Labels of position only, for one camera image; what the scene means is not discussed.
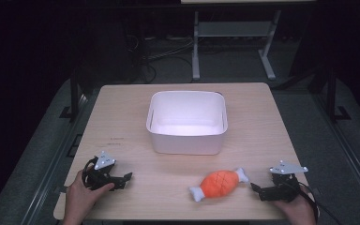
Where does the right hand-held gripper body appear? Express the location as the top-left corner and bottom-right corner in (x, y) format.
(263, 159), (309, 203)

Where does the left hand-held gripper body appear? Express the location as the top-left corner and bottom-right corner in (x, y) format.
(82, 150), (120, 191)

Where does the orange plush meat toy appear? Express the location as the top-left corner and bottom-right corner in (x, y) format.
(188, 167), (250, 203)

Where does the white plastic bin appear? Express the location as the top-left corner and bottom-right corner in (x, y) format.
(145, 90), (230, 156)

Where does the person's right hand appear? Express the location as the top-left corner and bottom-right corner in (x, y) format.
(272, 187), (319, 225)

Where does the person's left hand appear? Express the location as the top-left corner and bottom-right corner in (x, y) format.
(62, 170), (115, 225)

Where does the black metal stand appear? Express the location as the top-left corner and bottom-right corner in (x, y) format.
(322, 67), (353, 124)
(58, 69), (87, 122)

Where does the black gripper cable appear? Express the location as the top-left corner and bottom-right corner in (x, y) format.
(289, 179), (345, 225)
(81, 157), (98, 190)

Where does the bundle of floor cables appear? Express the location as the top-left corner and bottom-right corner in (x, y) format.
(123, 32), (196, 83)

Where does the grey metal table frame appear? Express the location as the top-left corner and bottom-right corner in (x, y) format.
(191, 9), (283, 82)

